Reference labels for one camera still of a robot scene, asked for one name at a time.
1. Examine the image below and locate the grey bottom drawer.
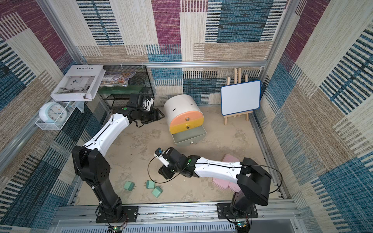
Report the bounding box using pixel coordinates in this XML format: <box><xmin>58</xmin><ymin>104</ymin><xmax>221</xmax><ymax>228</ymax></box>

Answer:
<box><xmin>173</xmin><ymin>126</ymin><xmax>207</xmax><ymax>146</ymax></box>

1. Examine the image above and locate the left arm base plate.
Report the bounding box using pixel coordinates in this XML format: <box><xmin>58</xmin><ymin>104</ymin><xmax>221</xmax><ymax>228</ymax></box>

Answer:
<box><xmin>95</xmin><ymin>205</ymin><xmax>139</xmax><ymax>223</ymax></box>

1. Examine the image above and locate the white alarm clock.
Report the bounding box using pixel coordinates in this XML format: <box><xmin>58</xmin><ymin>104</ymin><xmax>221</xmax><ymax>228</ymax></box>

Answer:
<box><xmin>39</xmin><ymin>102</ymin><xmax>69</xmax><ymax>124</ymax></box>

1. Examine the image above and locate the pink case left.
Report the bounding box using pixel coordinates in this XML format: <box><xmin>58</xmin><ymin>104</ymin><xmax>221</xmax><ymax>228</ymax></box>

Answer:
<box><xmin>212</xmin><ymin>154</ymin><xmax>239</xmax><ymax>190</ymax></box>

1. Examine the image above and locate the colourful picture book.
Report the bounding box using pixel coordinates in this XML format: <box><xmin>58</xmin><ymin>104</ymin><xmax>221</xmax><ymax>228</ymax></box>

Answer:
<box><xmin>100</xmin><ymin>72</ymin><xmax>136</xmax><ymax>87</ymax></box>

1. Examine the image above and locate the clear wall tray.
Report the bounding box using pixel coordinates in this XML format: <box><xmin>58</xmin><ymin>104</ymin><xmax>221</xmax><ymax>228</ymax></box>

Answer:
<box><xmin>35</xmin><ymin>101</ymin><xmax>84</xmax><ymax>131</ymax></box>

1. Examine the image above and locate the white round drawer cabinet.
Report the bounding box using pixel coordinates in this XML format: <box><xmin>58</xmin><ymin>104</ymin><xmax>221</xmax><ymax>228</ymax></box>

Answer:
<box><xmin>164</xmin><ymin>94</ymin><xmax>201</xmax><ymax>124</ymax></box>

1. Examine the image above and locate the pink case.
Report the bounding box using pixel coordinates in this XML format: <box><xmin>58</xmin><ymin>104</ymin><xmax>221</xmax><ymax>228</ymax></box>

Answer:
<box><xmin>228</xmin><ymin>182</ymin><xmax>241</xmax><ymax>192</ymax></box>
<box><xmin>212</xmin><ymin>154</ymin><xmax>239</xmax><ymax>190</ymax></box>

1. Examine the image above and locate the yellow drawer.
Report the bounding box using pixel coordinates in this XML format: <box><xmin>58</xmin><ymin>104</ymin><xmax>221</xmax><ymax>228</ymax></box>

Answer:
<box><xmin>169</xmin><ymin>118</ymin><xmax>204</xmax><ymax>135</ymax></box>

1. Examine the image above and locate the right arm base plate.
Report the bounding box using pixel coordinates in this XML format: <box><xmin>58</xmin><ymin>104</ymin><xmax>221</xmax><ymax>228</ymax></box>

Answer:
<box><xmin>216</xmin><ymin>203</ymin><xmax>258</xmax><ymax>220</ymax></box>

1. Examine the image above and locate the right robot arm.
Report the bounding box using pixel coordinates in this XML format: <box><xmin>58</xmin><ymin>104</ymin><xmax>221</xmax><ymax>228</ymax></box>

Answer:
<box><xmin>154</xmin><ymin>155</ymin><xmax>272</xmax><ymax>213</ymax></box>

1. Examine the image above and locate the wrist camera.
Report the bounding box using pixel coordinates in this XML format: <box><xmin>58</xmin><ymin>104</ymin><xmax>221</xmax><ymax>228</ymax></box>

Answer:
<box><xmin>154</xmin><ymin>147</ymin><xmax>188</xmax><ymax>172</ymax></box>
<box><xmin>126</xmin><ymin>93</ymin><xmax>154</xmax><ymax>111</ymax></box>

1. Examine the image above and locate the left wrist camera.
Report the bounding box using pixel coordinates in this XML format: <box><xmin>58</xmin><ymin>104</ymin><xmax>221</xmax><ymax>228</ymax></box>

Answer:
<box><xmin>126</xmin><ymin>93</ymin><xmax>154</xmax><ymax>111</ymax></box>

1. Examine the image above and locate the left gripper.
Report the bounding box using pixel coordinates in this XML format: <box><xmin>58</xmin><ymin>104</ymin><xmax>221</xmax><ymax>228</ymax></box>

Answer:
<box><xmin>136</xmin><ymin>108</ymin><xmax>165</xmax><ymax>124</ymax></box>

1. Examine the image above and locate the white Inedia box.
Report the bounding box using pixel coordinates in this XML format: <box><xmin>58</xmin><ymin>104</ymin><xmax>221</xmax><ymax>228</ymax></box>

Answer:
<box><xmin>51</xmin><ymin>65</ymin><xmax>105</xmax><ymax>102</ymax></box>

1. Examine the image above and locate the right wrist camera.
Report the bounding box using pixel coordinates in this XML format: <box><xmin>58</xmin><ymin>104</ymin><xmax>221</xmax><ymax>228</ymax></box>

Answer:
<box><xmin>154</xmin><ymin>147</ymin><xmax>188</xmax><ymax>172</ymax></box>

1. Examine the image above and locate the white board on easel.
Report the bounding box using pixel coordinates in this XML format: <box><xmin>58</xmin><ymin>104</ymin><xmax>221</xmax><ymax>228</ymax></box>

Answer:
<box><xmin>220</xmin><ymin>68</ymin><xmax>262</xmax><ymax>125</ymax></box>

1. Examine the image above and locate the black wire shelf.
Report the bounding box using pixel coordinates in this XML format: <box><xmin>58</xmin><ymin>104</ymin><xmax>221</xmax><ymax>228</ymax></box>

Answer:
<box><xmin>98</xmin><ymin>65</ymin><xmax>154</xmax><ymax>109</ymax></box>

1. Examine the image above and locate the green plug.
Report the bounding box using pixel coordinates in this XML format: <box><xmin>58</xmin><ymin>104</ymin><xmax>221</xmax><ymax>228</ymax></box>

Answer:
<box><xmin>146</xmin><ymin>180</ymin><xmax>155</xmax><ymax>189</ymax></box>
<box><xmin>152</xmin><ymin>186</ymin><xmax>163</xmax><ymax>198</ymax></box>
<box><xmin>123</xmin><ymin>181</ymin><xmax>135</xmax><ymax>191</ymax></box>

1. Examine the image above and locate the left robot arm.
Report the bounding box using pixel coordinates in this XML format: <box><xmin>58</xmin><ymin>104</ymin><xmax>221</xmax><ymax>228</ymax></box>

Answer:
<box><xmin>71</xmin><ymin>107</ymin><xmax>165</xmax><ymax>222</ymax></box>

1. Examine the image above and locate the pink case right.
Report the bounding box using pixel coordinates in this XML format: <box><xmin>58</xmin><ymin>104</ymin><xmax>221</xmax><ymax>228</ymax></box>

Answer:
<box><xmin>228</xmin><ymin>182</ymin><xmax>241</xmax><ymax>192</ymax></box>

